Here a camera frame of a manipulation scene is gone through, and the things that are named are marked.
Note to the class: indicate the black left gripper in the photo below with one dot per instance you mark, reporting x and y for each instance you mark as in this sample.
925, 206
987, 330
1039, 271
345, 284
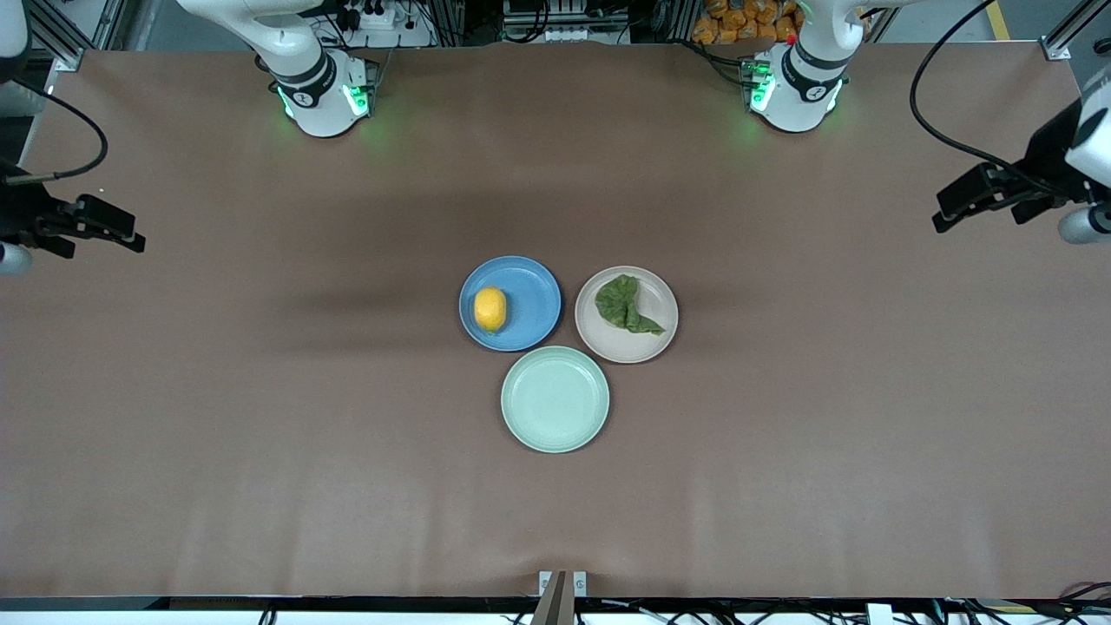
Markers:
1044, 161

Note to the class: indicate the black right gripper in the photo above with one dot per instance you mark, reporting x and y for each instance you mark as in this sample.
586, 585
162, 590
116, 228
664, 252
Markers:
19, 215

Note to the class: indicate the green lettuce leaf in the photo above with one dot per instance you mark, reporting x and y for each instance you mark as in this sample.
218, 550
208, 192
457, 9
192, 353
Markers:
618, 302

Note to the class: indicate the yellow lemon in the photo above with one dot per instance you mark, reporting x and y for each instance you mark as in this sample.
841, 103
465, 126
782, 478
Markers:
490, 309

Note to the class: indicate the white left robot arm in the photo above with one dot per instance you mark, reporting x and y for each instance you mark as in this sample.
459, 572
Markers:
803, 87

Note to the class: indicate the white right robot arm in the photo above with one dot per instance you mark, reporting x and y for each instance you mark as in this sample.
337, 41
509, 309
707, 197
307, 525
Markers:
299, 52

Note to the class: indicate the orange packaged goods pile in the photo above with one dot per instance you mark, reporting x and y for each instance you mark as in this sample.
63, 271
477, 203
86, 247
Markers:
738, 22

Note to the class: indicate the white power strip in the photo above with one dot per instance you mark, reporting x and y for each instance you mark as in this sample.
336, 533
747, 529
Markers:
382, 22

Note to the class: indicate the beige pink round plate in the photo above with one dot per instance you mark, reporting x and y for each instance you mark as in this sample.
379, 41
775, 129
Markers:
627, 343

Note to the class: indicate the blue round plate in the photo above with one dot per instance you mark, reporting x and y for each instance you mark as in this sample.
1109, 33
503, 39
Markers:
534, 304

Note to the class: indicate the white equipment box with plugs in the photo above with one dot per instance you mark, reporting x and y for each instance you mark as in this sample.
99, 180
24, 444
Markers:
564, 26

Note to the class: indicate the light green round plate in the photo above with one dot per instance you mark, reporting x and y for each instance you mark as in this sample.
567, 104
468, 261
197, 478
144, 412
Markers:
555, 399

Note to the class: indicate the silver table corner bracket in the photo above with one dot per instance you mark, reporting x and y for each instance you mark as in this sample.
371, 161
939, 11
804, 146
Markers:
68, 59
1056, 48

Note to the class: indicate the aluminium frame profile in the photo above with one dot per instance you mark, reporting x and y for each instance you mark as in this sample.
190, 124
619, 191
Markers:
1081, 22
82, 22

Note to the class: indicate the silver camera mount bracket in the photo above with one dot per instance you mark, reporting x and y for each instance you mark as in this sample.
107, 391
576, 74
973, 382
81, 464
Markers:
560, 590

